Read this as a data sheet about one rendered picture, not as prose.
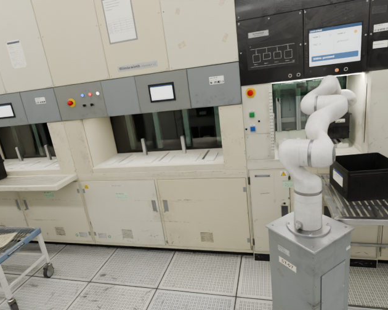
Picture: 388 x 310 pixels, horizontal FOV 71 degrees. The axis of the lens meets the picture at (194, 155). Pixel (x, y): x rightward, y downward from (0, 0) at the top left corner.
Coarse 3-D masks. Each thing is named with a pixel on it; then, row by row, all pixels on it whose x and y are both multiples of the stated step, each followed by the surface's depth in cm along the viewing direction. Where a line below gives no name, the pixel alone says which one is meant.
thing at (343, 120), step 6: (348, 114) 190; (336, 120) 192; (342, 120) 191; (348, 120) 191; (330, 126) 195; (336, 126) 194; (342, 126) 193; (348, 126) 192; (330, 132) 196; (336, 132) 195; (342, 132) 194; (348, 132) 193; (330, 138) 197; (336, 138) 196; (342, 138) 196
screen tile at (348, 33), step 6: (348, 30) 158; (336, 36) 160; (342, 36) 160; (348, 36) 159; (354, 36) 158; (342, 42) 160; (348, 42) 160; (354, 42) 159; (336, 48) 162; (342, 48) 161; (348, 48) 161; (354, 48) 160
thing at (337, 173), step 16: (336, 160) 166; (352, 160) 165; (368, 160) 164; (384, 160) 155; (336, 176) 157; (352, 176) 140; (368, 176) 139; (384, 176) 139; (352, 192) 143; (368, 192) 142; (384, 192) 141
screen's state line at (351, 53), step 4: (344, 52) 162; (348, 52) 161; (352, 52) 161; (356, 52) 160; (316, 56) 166; (320, 56) 166; (324, 56) 165; (328, 56) 164; (332, 56) 164; (336, 56) 163; (340, 56) 163; (344, 56) 162; (348, 56) 162; (352, 56) 161; (356, 56) 161; (312, 60) 167; (316, 60) 167; (320, 60) 166; (324, 60) 166
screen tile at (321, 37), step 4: (332, 32) 160; (312, 36) 163; (316, 36) 163; (320, 36) 162; (324, 36) 162; (332, 36) 161; (312, 40) 164; (316, 40) 164; (320, 40) 163; (324, 40) 162; (328, 40) 162; (332, 40) 161; (328, 44) 163; (332, 44) 162; (312, 48) 165; (316, 48) 165; (320, 48) 164; (324, 48) 164; (328, 48) 163; (332, 48) 163; (312, 52) 166; (316, 52) 165; (320, 52) 165; (324, 52) 164
